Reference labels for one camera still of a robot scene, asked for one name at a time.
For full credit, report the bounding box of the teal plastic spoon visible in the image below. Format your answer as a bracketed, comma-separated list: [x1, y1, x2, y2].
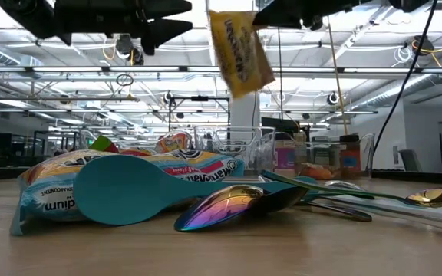
[73, 153, 318, 226]

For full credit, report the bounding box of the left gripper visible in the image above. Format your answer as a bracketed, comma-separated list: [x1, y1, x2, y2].
[54, 0, 194, 57]

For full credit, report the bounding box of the yellow hanging cable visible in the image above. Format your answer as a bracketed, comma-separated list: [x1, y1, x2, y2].
[326, 15, 349, 136]

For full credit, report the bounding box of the green edged ramen pack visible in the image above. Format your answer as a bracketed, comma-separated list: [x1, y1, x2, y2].
[87, 134, 157, 157]

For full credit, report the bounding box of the yellow ramen noodle pack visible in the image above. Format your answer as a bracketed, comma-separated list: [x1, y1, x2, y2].
[208, 9, 276, 100]

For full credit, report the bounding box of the orange spice jar black lid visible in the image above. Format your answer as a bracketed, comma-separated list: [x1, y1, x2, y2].
[338, 133, 362, 179]

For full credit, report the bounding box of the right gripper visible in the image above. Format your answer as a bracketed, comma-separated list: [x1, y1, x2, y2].
[252, 0, 364, 31]

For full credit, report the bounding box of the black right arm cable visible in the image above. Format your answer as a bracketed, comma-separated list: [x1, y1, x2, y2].
[372, 0, 439, 154]

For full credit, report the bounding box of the grey office chair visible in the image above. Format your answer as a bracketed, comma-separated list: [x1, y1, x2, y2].
[397, 148, 424, 173]

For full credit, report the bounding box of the distant black frame rig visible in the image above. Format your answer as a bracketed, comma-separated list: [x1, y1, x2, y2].
[168, 94, 232, 141]

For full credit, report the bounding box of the blue ramen noodle pack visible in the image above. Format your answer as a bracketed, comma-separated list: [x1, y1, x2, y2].
[9, 148, 246, 236]

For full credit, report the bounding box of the purple label spice jar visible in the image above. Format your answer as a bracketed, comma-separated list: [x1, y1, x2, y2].
[275, 140, 297, 178]

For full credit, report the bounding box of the silver spoon teal handle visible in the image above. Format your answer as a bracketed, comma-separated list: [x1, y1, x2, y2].
[326, 179, 364, 192]

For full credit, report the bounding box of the white building column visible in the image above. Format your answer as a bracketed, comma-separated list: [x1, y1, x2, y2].
[230, 91, 260, 127]

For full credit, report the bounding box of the iridescent spoon dark handle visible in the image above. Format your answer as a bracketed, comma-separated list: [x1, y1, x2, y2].
[173, 184, 264, 232]

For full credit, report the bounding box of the green lid spice jar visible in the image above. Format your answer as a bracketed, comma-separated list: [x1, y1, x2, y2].
[312, 136, 332, 169]

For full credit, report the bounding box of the clear plastic bin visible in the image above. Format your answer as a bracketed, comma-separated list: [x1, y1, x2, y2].
[78, 128, 196, 155]
[274, 132, 376, 181]
[193, 125, 277, 176]

